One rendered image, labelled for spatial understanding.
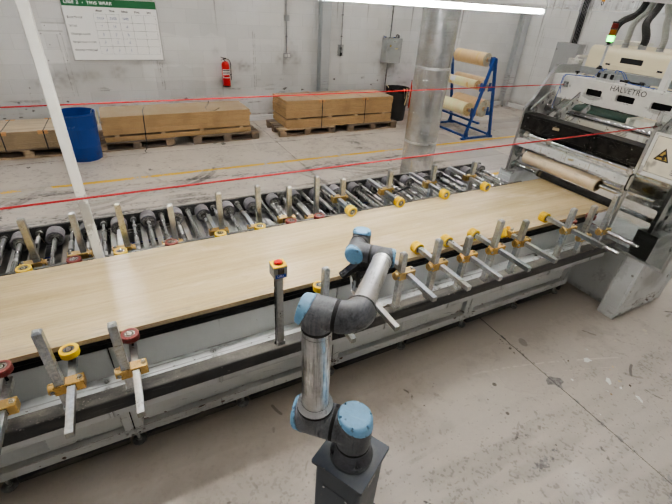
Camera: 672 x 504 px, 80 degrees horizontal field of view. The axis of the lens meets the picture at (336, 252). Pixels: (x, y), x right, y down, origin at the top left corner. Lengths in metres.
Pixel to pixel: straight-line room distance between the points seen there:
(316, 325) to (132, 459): 1.75
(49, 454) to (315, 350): 1.79
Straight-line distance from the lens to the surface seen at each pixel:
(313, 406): 1.72
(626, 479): 3.23
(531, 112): 4.69
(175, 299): 2.33
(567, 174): 4.37
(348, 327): 1.34
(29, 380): 2.41
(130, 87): 8.82
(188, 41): 8.82
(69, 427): 1.98
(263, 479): 2.63
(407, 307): 2.58
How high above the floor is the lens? 2.30
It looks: 32 degrees down
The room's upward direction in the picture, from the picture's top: 4 degrees clockwise
